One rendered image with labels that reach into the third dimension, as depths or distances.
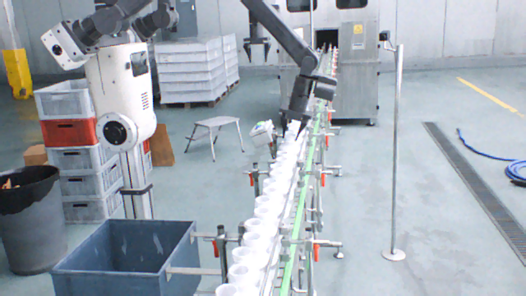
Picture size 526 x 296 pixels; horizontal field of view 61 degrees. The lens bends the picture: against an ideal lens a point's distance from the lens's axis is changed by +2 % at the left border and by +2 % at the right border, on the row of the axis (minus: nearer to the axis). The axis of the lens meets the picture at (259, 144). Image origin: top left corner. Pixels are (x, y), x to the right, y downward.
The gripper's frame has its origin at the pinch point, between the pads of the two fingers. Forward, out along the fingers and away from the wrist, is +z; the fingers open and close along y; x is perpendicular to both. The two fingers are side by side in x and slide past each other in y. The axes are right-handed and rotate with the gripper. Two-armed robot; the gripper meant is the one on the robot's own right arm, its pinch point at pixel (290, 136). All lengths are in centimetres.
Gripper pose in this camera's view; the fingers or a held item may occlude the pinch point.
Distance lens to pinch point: 141.0
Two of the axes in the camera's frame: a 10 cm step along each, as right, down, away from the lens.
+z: -2.1, 9.2, 3.2
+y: 9.6, 2.5, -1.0
